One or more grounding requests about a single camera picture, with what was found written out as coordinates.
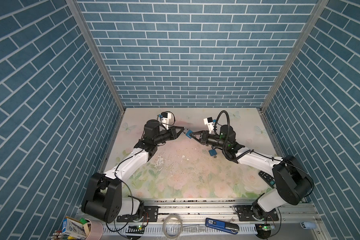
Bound blue padlock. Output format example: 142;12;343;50
186;130;192;139
208;149;218;158

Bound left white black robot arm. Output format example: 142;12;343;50
81;120;185;224

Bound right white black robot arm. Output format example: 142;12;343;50
189;125;314;220

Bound floral table mat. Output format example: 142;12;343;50
122;108;277;199

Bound black calculator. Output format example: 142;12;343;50
259;171;276;189

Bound blue black handheld device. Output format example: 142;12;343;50
205;218;240;235

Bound pink cup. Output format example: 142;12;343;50
86;219;104;240

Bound small light blue object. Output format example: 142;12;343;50
300;222;317;230

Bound white blue cardboard box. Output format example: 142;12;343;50
62;217;87;240

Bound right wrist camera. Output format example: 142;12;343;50
204;117;217;134

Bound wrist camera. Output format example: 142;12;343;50
159;111;175;130
204;117;217;134

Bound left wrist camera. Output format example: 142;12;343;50
159;111;175;130

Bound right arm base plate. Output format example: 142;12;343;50
233;205;280;222

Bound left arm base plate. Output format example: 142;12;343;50
116;206;159;223

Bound aluminium rail frame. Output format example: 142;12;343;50
75;198;328;240

